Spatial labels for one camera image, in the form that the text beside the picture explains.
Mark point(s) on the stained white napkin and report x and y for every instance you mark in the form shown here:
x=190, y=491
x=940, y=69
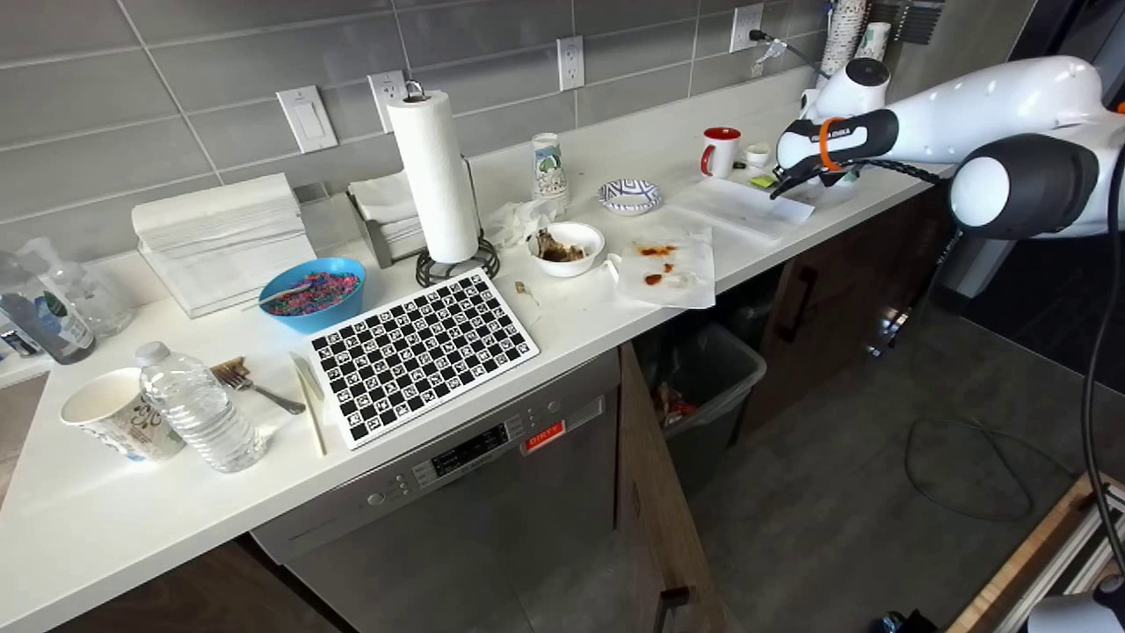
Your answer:
x=690, y=283

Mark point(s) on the white outlet with plug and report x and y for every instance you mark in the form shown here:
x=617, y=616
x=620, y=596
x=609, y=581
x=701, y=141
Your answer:
x=742, y=24

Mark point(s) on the grey trash bin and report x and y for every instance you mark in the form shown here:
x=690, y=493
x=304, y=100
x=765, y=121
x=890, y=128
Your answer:
x=719, y=376

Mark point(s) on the blue bowl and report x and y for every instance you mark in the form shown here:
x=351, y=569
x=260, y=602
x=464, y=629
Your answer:
x=309, y=294

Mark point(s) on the white wall outlet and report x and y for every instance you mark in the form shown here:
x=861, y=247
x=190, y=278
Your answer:
x=572, y=63

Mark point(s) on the white paper towel roll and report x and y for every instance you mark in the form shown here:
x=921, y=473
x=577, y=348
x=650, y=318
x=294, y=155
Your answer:
x=437, y=179

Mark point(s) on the black paper towel holder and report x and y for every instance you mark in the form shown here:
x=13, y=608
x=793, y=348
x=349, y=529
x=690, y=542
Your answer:
x=463, y=268

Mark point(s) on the crumpled clear plastic wrap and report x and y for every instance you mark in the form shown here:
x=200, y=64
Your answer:
x=513, y=220

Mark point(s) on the white chopstick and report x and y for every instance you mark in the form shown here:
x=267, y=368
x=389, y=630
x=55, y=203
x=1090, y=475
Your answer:
x=309, y=407

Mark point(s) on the wooden frame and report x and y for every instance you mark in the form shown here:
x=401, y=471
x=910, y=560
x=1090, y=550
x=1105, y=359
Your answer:
x=1031, y=566

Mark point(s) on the metal fork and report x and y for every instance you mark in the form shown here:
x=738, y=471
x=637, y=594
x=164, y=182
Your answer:
x=249, y=386

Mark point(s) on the grey napkin holder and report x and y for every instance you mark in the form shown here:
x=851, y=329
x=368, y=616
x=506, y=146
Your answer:
x=389, y=218

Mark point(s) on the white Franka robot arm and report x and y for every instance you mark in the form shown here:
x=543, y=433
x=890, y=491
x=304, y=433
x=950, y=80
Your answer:
x=1019, y=141

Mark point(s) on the small white cup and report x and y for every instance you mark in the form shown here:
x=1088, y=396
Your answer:
x=758, y=160

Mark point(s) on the open cabinet door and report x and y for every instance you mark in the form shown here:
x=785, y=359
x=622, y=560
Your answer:
x=663, y=506

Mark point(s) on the white mug red rim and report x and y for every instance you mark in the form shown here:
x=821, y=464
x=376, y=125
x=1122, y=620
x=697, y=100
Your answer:
x=719, y=153

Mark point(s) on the white bowl with food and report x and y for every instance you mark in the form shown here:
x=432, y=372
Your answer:
x=567, y=253

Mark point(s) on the sink basin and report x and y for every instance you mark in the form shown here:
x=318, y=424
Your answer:
x=18, y=427

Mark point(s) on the green wrapper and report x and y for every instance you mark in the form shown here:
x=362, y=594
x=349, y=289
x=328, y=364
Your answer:
x=765, y=182

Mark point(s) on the black white checkered mat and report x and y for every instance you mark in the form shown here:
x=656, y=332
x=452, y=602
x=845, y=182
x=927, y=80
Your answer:
x=416, y=352

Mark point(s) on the clear glass jar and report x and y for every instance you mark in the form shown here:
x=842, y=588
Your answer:
x=45, y=303

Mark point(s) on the small blue patterned dish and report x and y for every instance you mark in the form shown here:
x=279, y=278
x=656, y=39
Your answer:
x=629, y=195

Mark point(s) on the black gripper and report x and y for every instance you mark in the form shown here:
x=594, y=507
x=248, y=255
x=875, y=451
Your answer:
x=814, y=174

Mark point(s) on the stainless steel dishwasher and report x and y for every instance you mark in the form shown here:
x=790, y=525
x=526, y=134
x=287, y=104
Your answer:
x=470, y=506

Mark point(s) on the white wall switch plate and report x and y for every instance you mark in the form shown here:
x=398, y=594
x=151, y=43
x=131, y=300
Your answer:
x=308, y=118

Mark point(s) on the white patterned roll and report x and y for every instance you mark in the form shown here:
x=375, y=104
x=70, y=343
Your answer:
x=842, y=36

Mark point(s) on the patterned paper cup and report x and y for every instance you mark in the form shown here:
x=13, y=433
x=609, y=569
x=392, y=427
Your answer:
x=117, y=416

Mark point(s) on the clear plastic water bottle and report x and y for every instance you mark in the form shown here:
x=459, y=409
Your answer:
x=204, y=409

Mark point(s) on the white bottle green label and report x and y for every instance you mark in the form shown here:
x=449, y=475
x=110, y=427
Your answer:
x=546, y=164

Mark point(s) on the brown cabinet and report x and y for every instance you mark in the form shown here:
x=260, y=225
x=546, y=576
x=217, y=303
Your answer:
x=845, y=303

